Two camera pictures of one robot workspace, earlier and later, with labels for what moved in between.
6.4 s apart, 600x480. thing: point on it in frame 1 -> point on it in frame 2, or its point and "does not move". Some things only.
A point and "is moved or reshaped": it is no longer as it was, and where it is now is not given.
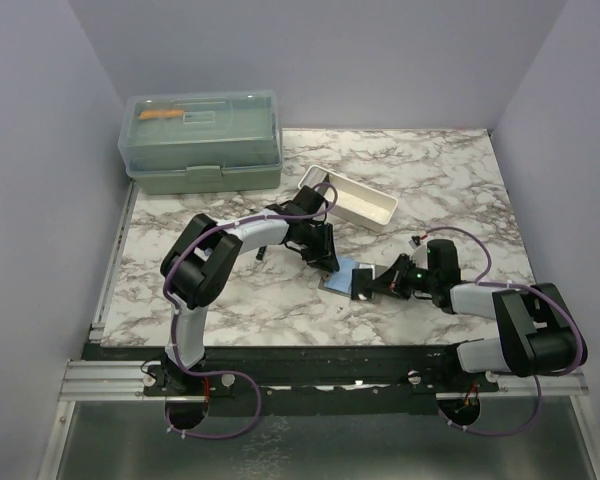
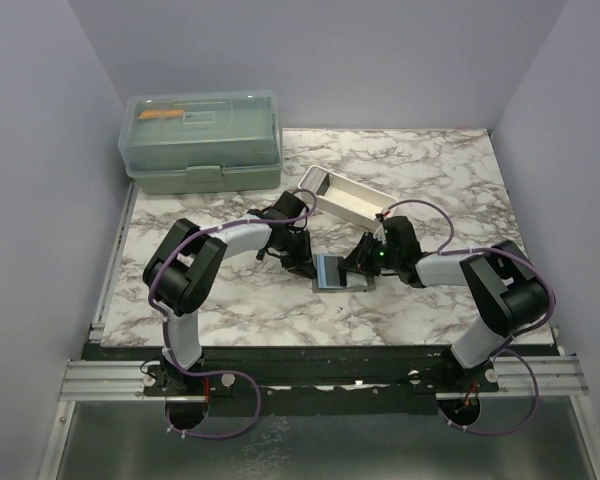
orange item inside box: [153, 114] does not move
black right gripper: [393, 280] -> [358, 260]
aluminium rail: [106, 381] does not move
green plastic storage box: [189, 142] does not move
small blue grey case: [339, 282] is moved or reshaped
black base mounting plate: [340, 380] does not move
